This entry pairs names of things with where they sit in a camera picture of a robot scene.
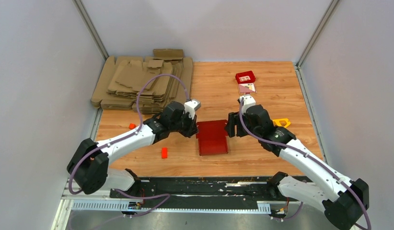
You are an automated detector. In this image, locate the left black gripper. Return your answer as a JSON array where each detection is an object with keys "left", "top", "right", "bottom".
[{"left": 170, "top": 111, "right": 199, "bottom": 138}]

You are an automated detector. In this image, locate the red paper box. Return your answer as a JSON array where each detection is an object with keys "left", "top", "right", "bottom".
[{"left": 196, "top": 120, "right": 228, "bottom": 156}]

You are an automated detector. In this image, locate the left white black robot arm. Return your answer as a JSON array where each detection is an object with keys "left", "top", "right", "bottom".
[{"left": 67, "top": 99, "right": 201, "bottom": 198}]

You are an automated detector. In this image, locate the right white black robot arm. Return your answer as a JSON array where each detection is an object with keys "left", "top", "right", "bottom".
[{"left": 225, "top": 105, "right": 372, "bottom": 230}]

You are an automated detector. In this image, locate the clear card box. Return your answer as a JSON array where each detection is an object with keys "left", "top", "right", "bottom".
[{"left": 238, "top": 83, "right": 256, "bottom": 95}]

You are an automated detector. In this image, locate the yellow triangular plastic piece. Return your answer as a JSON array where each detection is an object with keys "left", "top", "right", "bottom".
[{"left": 272, "top": 118, "right": 291, "bottom": 128}]

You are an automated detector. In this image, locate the small red block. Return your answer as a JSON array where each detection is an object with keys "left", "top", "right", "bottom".
[{"left": 161, "top": 148, "right": 168, "bottom": 159}]

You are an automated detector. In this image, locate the red toy brick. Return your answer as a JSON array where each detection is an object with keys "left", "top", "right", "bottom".
[{"left": 235, "top": 70, "right": 256, "bottom": 84}]

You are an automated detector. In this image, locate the small orange cube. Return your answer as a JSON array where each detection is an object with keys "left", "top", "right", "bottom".
[{"left": 128, "top": 123, "right": 137, "bottom": 130}]

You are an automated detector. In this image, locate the stack of flat cardboard boxes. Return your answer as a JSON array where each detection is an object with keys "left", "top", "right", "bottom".
[{"left": 91, "top": 48, "right": 194, "bottom": 115}]

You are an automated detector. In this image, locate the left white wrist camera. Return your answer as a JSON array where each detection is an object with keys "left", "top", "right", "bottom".
[{"left": 184, "top": 99, "right": 201, "bottom": 120}]

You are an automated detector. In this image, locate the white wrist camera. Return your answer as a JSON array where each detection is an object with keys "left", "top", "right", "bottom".
[
  {"left": 184, "top": 99, "right": 201, "bottom": 120},
  {"left": 239, "top": 94, "right": 256, "bottom": 114}
]

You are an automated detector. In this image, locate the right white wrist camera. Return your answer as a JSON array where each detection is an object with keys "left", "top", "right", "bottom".
[{"left": 239, "top": 94, "right": 256, "bottom": 114}]

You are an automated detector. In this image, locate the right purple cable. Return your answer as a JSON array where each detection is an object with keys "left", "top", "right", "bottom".
[{"left": 238, "top": 96, "right": 372, "bottom": 230}]

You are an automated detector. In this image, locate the purple cable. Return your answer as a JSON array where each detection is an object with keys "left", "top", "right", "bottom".
[
  {"left": 238, "top": 96, "right": 372, "bottom": 230},
  {"left": 67, "top": 73, "right": 191, "bottom": 219}
]

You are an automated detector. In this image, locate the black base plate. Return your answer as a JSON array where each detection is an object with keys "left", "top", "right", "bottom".
[{"left": 123, "top": 176, "right": 294, "bottom": 202}]

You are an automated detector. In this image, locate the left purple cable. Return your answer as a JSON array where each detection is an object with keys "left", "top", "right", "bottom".
[{"left": 67, "top": 73, "right": 191, "bottom": 219}]

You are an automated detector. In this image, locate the aluminium frame rail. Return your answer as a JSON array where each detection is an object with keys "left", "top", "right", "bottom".
[{"left": 51, "top": 177, "right": 359, "bottom": 230}]

